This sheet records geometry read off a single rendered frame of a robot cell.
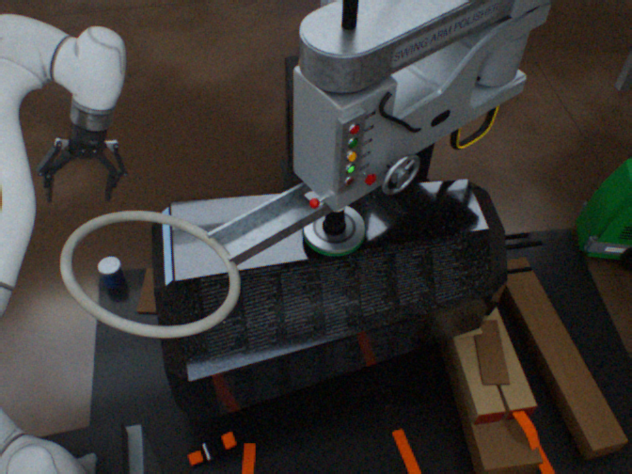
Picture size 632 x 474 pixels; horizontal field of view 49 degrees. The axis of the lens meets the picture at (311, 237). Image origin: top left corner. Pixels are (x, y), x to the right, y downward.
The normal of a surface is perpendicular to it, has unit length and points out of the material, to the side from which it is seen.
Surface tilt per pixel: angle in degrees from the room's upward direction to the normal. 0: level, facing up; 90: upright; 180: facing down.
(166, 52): 0
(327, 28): 0
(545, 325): 0
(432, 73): 40
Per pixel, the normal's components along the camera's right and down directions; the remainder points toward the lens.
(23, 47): 0.06, -0.07
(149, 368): 0.02, -0.62
